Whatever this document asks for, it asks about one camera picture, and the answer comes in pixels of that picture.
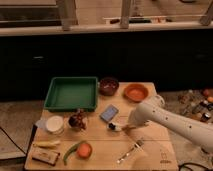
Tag white dish brush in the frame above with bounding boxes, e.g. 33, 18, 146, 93
108, 122, 135, 132

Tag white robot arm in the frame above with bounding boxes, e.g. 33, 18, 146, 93
128, 95, 213, 153

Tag green plastic tray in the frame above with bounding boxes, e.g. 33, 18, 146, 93
44, 77, 98, 112

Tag dark red bowl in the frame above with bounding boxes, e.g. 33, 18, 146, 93
99, 77, 119, 96

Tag blue sponge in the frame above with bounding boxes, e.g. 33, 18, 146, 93
100, 105, 119, 122

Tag orange bowl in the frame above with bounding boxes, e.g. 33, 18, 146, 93
123, 83, 149, 102

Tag brown toy figure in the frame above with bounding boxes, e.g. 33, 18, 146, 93
68, 109, 86, 130

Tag white cup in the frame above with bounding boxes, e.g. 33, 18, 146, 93
45, 116, 64, 134

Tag silver fork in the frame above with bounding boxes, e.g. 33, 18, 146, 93
117, 140, 144, 164

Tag orange carrot slice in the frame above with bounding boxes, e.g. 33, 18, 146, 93
77, 143, 92, 159

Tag green bean pod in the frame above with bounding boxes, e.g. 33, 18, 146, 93
63, 141, 83, 165

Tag pile of small bottles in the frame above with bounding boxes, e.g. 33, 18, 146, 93
178, 90, 213, 124

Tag brown wooden block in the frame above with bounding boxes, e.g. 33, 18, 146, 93
32, 148, 60, 166

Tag black cable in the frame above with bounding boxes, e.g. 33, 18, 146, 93
0, 126, 28, 156

